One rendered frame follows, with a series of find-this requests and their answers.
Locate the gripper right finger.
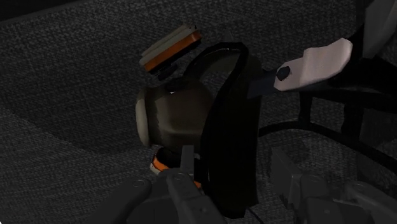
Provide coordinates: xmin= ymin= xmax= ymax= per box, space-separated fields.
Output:
xmin=268 ymin=147 xmax=397 ymax=224

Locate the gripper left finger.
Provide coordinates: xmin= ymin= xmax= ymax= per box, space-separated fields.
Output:
xmin=83 ymin=144 xmax=226 ymax=224

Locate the grey black orange rounded object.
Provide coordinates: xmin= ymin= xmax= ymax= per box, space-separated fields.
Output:
xmin=134 ymin=23 xmax=265 ymax=220

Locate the white tool with dark blade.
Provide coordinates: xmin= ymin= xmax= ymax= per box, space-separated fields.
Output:
xmin=247 ymin=37 xmax=354 ymax=100

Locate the grey fabric sofa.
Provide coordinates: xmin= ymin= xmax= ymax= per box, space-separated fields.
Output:
xmin=0 ymin=0 xmax=397 ymax=224

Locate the black wire frame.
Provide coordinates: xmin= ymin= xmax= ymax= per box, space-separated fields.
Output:
xmin=258 ymin=27 xmax=397 ymax=174

